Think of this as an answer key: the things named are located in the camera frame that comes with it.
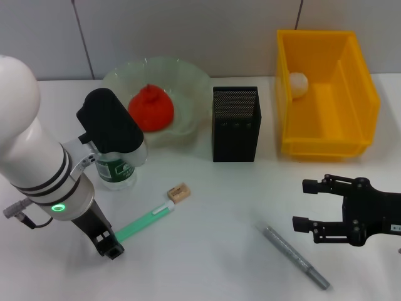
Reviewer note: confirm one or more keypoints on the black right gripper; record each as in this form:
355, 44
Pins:
369, 213

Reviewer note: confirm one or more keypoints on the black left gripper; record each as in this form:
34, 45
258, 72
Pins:
92, 222

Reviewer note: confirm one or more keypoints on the clear bottle with green label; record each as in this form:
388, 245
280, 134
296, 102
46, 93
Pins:
117, 175

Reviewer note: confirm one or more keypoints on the beige eraser block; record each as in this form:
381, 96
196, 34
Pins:
179, 193

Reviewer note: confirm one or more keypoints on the white paper ball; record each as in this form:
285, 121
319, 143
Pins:
299, 86

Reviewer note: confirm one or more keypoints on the orange fruit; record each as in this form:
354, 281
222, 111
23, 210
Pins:
150, 109

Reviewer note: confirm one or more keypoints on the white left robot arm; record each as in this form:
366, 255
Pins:
28, 150

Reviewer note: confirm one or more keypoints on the grey marker pen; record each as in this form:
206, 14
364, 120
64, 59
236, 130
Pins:
282, 243

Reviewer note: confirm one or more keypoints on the black mesh pen holder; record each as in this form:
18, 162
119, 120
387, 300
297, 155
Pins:
235, 141

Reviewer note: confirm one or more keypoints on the green glass fruit bowl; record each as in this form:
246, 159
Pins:
185, 81

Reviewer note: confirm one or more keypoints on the yellow plastic bin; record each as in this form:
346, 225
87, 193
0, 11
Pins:
360, 94

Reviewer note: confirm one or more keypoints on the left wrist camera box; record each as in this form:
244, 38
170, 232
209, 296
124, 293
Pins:
109, 125

